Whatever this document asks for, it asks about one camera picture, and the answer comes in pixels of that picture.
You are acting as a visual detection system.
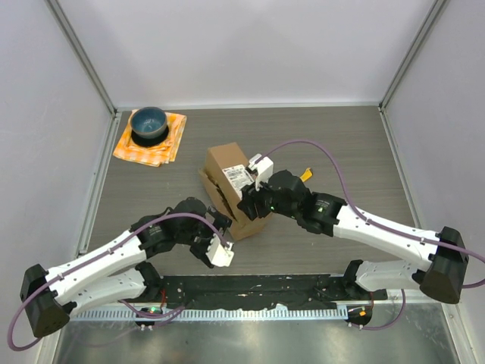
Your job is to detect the yellow utility knife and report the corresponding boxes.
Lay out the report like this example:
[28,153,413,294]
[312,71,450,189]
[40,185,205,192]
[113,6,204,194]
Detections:
[300,168,313,182]

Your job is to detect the white slotted cable duct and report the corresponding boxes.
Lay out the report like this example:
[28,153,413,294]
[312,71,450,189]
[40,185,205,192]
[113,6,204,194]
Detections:
[72,305,348,322]

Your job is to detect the aluminium frame rail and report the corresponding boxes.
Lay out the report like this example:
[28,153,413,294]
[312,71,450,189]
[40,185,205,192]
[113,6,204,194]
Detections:
[386,289,459,304]

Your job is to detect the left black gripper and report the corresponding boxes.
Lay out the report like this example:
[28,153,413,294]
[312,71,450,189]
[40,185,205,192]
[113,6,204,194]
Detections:
[177,207,232,261]

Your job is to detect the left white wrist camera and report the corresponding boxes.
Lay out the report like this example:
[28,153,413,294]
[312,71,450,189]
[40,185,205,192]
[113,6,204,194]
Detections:
[205,234,234,267]

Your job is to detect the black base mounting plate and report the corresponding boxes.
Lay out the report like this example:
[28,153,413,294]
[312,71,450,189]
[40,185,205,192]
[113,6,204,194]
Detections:
[128,274,388,311]

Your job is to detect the orange checkered cloth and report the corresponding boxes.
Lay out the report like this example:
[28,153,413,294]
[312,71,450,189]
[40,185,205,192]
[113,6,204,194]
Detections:
[113,109,187,167]

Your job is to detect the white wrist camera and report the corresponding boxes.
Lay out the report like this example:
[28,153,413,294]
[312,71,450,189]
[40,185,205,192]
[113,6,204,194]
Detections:
[246,153,274,191]
[205,234,234,267]

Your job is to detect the brown cardboard express box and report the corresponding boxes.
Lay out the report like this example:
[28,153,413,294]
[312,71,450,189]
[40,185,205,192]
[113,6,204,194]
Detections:
[199,143,272,241]

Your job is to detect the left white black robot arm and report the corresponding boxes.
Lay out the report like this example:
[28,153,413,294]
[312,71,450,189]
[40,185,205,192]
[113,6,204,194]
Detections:
[20,197,234,339]

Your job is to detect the black round coaster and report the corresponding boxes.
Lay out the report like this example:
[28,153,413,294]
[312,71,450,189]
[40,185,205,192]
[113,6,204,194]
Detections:
[130,127,170,147]

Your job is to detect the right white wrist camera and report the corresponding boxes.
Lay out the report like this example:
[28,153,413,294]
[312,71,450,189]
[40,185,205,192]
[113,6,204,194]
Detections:
[246,153,274,191]

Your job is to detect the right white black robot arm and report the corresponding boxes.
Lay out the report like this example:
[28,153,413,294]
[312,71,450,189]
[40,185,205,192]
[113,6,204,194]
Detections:
[237,171,469,304]

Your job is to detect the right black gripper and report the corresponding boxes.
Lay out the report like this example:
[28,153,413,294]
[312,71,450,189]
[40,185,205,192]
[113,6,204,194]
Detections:
[239,170,299,221]

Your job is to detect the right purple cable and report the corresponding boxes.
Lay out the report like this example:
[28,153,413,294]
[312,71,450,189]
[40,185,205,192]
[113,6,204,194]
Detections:
[259,139,485,330]

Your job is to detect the blue ceramic bowl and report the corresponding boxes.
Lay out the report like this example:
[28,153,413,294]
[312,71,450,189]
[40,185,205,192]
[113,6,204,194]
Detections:
[130,107,168,139]

